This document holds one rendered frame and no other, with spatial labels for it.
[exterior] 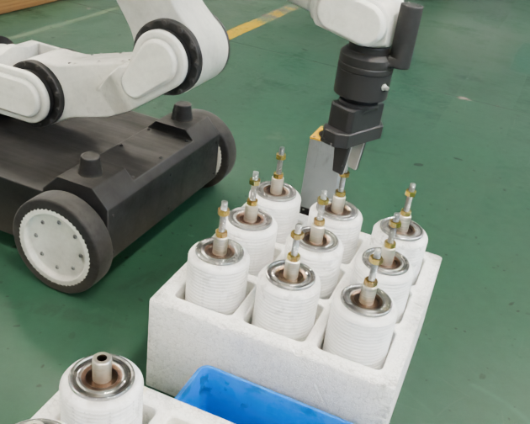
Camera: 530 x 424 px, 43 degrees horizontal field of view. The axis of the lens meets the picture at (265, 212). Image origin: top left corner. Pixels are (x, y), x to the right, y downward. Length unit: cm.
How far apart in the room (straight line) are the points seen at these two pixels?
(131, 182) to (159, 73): 23
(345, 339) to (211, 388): 22
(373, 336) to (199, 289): 27
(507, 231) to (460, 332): 49
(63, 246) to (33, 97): 33
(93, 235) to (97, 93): 32
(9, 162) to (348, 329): 82
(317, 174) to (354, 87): 32
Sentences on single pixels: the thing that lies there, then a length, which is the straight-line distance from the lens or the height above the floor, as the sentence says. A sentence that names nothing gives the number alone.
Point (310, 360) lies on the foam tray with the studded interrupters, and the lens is 100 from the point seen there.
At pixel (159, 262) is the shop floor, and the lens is 147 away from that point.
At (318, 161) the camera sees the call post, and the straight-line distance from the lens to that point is 135.
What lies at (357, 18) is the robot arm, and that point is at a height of 60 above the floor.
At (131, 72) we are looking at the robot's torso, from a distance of 132.
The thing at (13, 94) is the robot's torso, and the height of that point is 28.
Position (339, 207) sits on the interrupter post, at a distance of 120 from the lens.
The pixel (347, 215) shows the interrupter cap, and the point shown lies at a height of 25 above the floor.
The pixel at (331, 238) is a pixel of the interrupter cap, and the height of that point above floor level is 25.
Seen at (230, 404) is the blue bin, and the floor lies 7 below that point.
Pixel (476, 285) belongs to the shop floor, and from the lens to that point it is 159.
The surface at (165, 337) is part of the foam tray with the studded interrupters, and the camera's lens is 110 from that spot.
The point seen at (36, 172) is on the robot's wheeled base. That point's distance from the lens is 145.
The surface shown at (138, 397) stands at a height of 24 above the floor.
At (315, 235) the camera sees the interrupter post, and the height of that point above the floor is 27.
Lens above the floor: 83
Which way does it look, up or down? 29 degrees down
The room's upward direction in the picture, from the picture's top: 8 degrees clockwise
